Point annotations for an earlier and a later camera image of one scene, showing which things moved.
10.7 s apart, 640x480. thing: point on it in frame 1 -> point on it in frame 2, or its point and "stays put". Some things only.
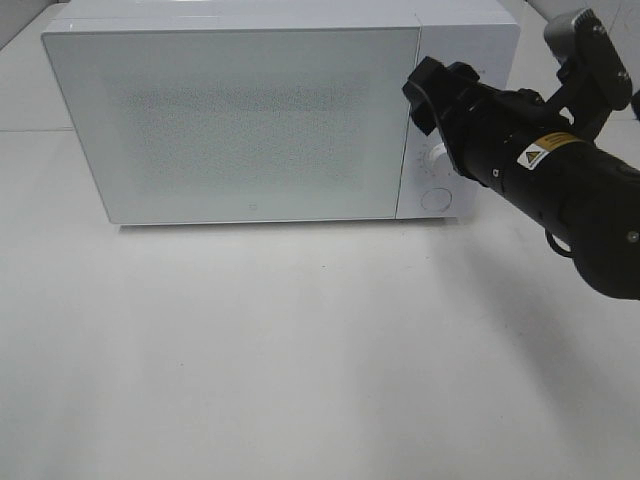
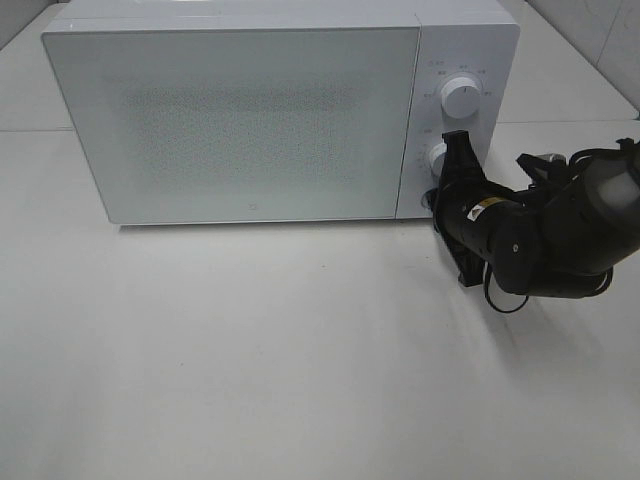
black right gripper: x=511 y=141 -> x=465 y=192
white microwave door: x=226 y=124 stays put
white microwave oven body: x=200 y=112 stays put
